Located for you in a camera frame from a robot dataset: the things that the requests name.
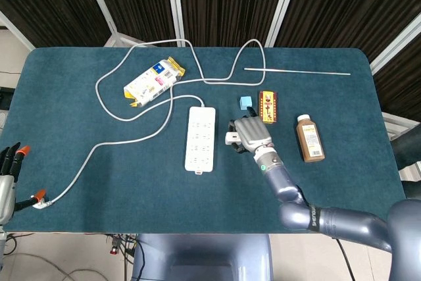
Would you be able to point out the red emergency stop button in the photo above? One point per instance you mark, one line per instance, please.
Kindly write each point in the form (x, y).
(113, 250)

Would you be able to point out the white power strip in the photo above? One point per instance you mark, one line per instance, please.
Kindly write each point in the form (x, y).
(200, 149)

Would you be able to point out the brown bottle white cap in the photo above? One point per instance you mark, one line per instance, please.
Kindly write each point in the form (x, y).
(310, 141)

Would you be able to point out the red yellow printed box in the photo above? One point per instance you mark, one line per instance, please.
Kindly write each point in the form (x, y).
(269, 106)

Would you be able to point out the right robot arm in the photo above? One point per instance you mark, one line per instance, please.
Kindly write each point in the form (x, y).
(345, 221)

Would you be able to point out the thin metal rod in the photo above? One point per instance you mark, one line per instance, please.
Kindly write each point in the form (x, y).
(296, 71)

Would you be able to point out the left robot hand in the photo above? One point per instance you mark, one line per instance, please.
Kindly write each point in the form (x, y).
(6, 195)

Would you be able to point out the teal table cloth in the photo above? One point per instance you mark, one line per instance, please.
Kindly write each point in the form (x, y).
(131, 179)

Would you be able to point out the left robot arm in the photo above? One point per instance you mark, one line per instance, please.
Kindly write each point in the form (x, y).
(2, 238)

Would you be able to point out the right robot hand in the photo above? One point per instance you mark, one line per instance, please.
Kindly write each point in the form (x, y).
(253, 131)

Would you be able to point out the white power adapter plug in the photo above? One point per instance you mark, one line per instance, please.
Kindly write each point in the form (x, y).
(230, 137)

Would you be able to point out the white yellow snack package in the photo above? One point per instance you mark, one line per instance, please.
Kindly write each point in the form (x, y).
(151, 83)

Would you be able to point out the light blue cube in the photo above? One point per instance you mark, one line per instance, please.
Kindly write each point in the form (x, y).
(245, 103)

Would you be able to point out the blue grey robot torso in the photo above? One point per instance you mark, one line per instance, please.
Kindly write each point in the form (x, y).
(204, 254)

